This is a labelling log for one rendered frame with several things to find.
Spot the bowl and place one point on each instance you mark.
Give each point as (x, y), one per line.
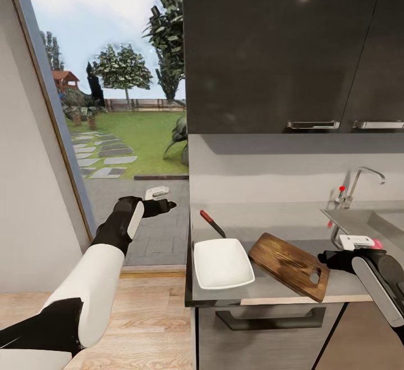
(222, 264)

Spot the vidalia onion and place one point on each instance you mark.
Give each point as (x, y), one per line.
(378, 245)

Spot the parer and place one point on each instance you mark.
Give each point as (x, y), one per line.
(212, 222)

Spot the cutting board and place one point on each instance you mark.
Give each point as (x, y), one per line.
(291, 264)

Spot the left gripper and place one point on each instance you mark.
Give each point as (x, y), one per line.
(160, 206)

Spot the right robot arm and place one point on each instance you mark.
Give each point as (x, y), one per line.
(381, 274)

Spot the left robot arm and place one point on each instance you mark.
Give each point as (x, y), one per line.
(76, 315)

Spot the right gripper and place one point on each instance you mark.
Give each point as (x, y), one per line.
(335, 259)

